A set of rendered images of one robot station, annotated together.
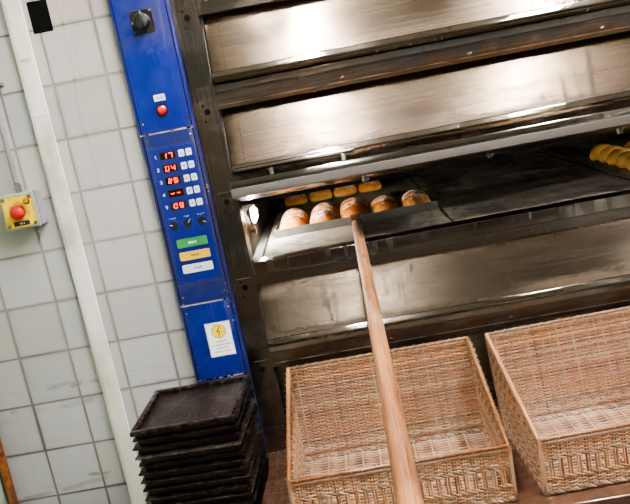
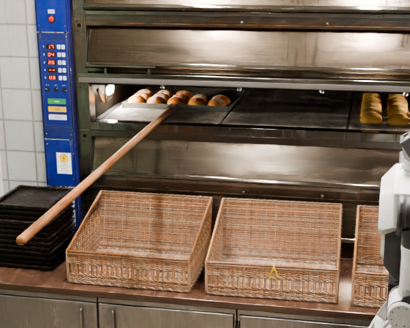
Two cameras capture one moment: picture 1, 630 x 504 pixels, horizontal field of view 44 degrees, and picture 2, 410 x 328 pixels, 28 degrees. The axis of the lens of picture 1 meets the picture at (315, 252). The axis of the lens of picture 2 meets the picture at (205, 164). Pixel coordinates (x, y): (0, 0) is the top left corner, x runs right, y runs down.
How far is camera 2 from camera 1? 1.70 m
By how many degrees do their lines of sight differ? 10
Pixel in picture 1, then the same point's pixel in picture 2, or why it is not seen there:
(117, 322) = (7, 138)
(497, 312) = (235, 187)
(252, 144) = (102, 50)
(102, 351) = not seen: outside the picture
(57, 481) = not seen: outside the picture
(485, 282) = (230, 166)
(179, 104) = (62, 17)
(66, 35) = not seen: outside the picture
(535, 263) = (263, 161)
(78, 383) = not seen: outside the picture
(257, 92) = (110, 19)
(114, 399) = not seen: outside the picture
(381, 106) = (183, 43)
